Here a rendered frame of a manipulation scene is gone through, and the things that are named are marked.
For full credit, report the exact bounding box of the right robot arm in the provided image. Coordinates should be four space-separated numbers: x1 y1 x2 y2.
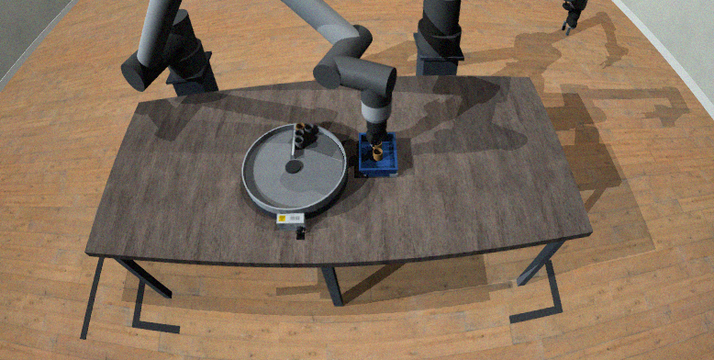
121 0 396 108

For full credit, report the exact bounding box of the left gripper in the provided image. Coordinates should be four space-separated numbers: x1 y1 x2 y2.
562 0 588 36

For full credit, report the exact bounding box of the blue open crate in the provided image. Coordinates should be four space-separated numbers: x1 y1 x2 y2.
359 132 398 177

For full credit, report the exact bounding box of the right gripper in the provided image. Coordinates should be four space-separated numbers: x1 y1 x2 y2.
361 100 392 147

